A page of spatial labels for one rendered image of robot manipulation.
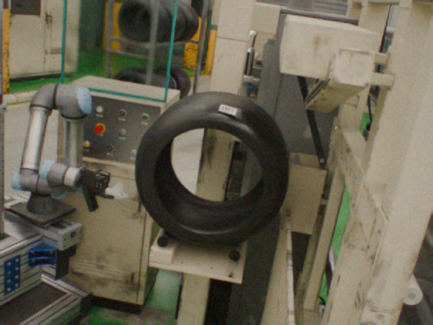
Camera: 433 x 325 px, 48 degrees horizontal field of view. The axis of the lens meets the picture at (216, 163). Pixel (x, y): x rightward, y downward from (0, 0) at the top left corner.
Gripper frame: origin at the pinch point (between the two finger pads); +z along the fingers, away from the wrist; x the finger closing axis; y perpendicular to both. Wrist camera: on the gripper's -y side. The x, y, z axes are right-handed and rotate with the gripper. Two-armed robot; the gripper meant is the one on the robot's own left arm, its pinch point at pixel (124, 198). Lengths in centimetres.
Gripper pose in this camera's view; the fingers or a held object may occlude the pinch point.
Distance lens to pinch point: 200.7
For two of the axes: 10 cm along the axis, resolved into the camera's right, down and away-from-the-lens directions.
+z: 9.6, 2.9, -0.3
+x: 1.3, -3.1, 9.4
